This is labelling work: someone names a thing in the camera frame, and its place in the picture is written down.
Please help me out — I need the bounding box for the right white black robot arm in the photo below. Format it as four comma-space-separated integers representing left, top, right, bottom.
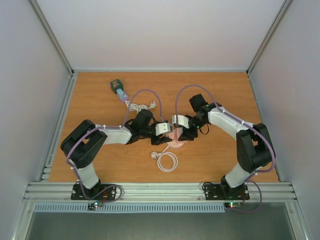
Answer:
172, 94, 276, 199

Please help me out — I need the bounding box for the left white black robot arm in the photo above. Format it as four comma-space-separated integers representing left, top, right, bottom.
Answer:
60, 109, 172, 199

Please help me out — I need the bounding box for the light blue plug adapter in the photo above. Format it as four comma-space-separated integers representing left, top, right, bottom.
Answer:
116, 88, 127, 99

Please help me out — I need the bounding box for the purple power strip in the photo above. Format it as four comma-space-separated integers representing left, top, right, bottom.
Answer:
117, 92, 129, 103

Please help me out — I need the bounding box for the dark green cube adapter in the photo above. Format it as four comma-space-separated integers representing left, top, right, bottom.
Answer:
110, 79, 124, 94

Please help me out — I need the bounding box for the right green circuit board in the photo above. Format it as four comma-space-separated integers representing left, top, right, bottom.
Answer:
224, 201, 245, 209

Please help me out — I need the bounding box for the green circuit board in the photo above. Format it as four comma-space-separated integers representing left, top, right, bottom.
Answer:
224, 201, 245, 209
87, 201, 103, 211

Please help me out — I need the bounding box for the left green circuit board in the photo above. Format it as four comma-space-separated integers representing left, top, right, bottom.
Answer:
87, 201, 103, 211

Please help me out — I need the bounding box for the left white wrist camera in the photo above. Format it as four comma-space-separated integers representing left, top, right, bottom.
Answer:
155, 122, 172, 136

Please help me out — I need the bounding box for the white coiled socket cord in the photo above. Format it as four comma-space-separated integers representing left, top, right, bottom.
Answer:
150, 146, 179, 173

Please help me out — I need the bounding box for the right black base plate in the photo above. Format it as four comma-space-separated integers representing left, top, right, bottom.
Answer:
201, 182, 250, 201

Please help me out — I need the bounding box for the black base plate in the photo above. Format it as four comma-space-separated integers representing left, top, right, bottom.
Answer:
70, 184, 117, 201
201, 182, 250, 201

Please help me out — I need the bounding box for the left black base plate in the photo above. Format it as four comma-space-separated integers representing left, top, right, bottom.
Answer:
70, 184, 117, 201

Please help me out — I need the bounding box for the aluminium front rail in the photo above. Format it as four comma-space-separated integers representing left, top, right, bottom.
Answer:
23, 182, 298, 203

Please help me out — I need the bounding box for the right aluminium frame post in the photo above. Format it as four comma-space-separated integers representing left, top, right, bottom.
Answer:
246, 0, 294, 77

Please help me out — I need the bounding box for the aluminium frame post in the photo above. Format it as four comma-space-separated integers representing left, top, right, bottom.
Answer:
246, 0, 294, 77
28, 0, 74, 76

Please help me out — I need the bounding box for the grey slotted cable duct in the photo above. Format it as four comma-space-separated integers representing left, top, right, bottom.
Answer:
33, 203, 225, 214

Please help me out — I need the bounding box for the left aluminium frame post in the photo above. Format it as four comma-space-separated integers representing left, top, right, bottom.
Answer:
28, 0, 74, 76

